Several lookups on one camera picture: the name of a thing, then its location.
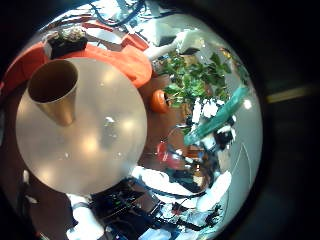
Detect flower bouquet with teal wrap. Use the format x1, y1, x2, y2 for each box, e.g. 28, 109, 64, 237
159, 49, 252, 148

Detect gold cone vase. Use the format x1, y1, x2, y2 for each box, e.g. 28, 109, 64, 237
27, 59, 80, 127

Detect small red device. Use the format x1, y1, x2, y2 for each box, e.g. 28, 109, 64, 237
155, 141, 183, 170

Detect black planter with pale flowers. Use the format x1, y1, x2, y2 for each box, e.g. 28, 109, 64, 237
43, 25, 90, 60

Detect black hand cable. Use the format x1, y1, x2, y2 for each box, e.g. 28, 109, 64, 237
89, 0, 147, 28

